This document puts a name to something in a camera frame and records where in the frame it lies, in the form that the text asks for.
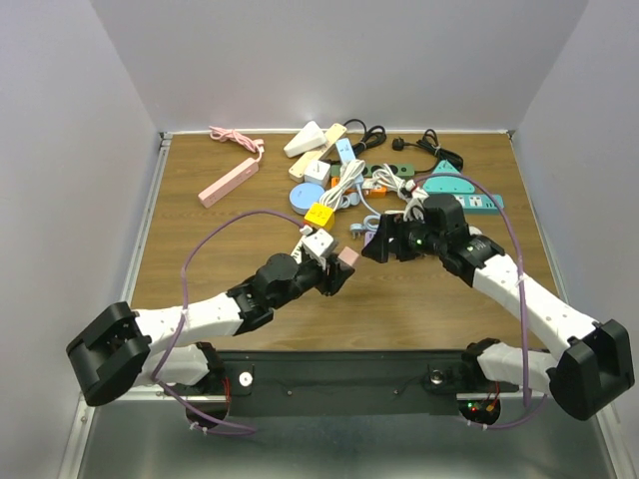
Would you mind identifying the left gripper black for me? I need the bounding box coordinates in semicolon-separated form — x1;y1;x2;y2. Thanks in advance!
270;251;353;310

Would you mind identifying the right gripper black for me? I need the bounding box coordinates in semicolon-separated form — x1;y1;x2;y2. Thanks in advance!
359;211;445;263

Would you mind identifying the small pink plug adapter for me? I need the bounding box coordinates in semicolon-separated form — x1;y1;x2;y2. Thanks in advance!
337;246;359;268

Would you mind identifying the yellow cube socket adapter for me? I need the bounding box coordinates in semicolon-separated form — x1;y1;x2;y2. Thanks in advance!
304;203;334;232

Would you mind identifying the white usb power strip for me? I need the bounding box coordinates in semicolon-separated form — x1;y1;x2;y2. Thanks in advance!
291;239;308;263

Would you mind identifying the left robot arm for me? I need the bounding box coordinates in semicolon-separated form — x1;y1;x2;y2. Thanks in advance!
66;247;358;406

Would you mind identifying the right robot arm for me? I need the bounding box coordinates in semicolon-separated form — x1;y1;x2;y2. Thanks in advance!
362;194;635;420

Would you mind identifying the purple pink power strip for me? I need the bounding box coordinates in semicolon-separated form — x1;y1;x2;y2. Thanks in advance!
363;231;375;246

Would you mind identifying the orange power strip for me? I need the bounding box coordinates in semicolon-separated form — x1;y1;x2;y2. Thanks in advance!
330;177;387;199

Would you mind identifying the round light blue socket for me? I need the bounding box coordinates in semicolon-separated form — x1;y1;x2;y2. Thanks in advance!
289;183;324;216

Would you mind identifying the dark green power strip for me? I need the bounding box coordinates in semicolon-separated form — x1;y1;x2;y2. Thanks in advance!
329;162;416;181

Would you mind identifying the white cube socket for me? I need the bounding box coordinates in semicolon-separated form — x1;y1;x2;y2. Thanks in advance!
304;160;330;188

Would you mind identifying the teal triangular power strip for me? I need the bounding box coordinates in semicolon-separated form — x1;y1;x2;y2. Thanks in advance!
422;161;475;195

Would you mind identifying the light blue power strip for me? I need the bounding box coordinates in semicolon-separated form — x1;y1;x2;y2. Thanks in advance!
335;138;356;166

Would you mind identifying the teal long power strip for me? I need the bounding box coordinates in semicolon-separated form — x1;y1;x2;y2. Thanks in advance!
455;194;504;216

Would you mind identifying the beige wooden power strip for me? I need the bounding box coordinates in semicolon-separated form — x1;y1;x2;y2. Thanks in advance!
289;123;346;183

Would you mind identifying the white triangular power strip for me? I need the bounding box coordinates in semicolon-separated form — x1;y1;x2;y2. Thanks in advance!
284;121;326;158

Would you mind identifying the white cable bundle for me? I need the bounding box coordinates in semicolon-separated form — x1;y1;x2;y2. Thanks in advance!
319;159;366;211

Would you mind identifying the white coiled cable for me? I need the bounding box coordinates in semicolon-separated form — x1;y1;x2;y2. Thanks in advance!
371;167;415;201

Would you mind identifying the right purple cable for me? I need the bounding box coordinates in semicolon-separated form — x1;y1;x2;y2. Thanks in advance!
411;173;550;431

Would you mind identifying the purple cable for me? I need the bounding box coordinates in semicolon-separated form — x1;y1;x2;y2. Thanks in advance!
149;209;311;435
411;173;550;431

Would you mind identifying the black coiled cable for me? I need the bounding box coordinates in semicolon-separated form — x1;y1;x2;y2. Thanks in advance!
343;118;388;151

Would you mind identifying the black cable with plug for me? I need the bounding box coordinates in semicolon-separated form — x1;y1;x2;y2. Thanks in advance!
392;128;464;171

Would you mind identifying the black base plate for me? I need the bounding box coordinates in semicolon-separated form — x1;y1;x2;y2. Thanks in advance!
174;349;516;417

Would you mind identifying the pink coiled cable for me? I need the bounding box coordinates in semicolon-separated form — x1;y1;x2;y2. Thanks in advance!
209;126;266;155

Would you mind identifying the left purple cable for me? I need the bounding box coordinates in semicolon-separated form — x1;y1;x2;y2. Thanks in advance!
149;209;311;435

